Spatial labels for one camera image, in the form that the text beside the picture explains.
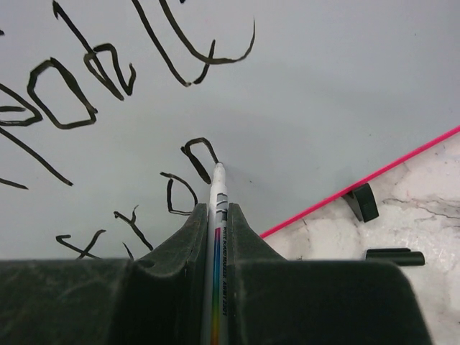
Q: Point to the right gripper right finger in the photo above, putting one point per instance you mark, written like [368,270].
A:
[273,300]

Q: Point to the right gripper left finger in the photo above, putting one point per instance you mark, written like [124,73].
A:
[156,299]

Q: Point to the white whiteboard marker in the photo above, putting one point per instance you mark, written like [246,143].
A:
[214,324]

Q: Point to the black marker cap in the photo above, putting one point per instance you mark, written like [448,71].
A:
[403,257]

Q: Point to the pink-framed whiteboard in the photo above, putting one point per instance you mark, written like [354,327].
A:
[114,113]

